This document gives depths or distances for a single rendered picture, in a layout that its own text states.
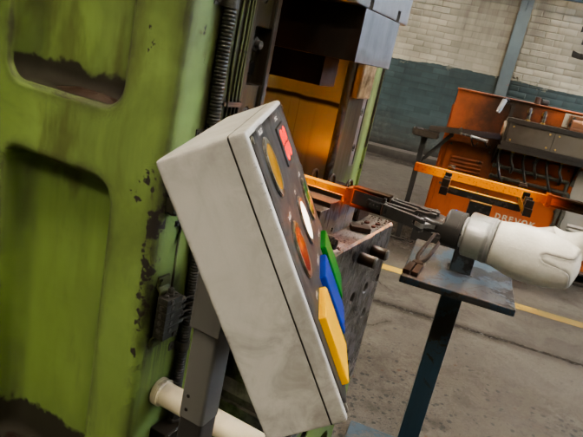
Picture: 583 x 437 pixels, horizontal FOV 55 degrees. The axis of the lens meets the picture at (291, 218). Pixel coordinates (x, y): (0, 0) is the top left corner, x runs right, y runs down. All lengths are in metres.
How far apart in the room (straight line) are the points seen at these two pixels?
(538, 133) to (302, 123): 3.14
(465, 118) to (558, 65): 4.23
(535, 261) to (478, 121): 3.55
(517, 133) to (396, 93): 4.42
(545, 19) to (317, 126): 7.38
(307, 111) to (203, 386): 0.93
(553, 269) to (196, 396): 0.67
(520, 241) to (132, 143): 0.70
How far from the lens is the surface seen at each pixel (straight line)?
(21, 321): 1.33
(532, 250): 1.10
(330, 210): 1.15
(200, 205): 0.47
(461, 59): 8.64
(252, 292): 0.49
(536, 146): 4.48
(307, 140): 1.49
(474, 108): 4.59
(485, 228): 1.11
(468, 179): 1.64
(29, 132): 1.11
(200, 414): 0.75
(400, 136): 8.71
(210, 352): 0.70
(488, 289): 1.62
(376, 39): 1.14
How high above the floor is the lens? 1.27
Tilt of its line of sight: 16 degrees down
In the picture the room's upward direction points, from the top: 12 degrees clockwise
